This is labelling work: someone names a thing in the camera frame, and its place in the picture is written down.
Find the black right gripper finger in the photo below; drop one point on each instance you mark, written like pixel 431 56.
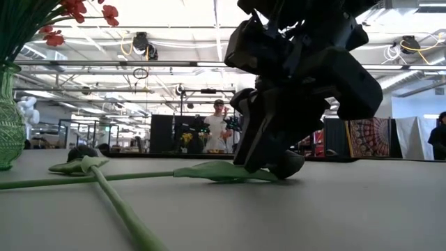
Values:
pixel 278 122
pixel 242 101

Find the black artificial tulip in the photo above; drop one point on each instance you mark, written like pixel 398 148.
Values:
pixel 82 152
pixel 216 171

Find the red artificial flower bunch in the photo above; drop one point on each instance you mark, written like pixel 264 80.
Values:
pixel 52 36
pixel 75 6
pixel 109 12

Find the tall green glass vase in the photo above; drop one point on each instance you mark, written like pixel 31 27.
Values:
pixel 8 129

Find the black background robot arm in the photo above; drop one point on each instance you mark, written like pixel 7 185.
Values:
pixel 232 123
pixel 201 129

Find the yellow artificial flowers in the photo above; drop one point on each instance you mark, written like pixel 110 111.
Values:
pixel 187 137

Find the person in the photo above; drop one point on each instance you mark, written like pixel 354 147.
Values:
pixel 216 130
pixel 438 137

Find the black curtain panel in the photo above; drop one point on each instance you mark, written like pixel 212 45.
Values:
pixel 334 136
pixel 162 134

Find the patterned tapestry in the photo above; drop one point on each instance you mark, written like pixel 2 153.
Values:
pixel 369 137

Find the white hanging cloth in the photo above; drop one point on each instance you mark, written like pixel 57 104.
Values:
pixel 414 137

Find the grey table mat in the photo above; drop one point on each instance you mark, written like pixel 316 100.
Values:
pixel 223 223

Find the long ceiling light bar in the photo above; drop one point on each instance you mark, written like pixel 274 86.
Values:
pixel 104 63

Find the white robot figure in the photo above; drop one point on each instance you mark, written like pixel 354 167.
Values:
pixel 28 104

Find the black metal station frame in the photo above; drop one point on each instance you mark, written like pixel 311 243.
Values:
pixel 209 91

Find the silver ventilation duct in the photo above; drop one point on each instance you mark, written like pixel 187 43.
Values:
pixel 400 82
pixel 45 54

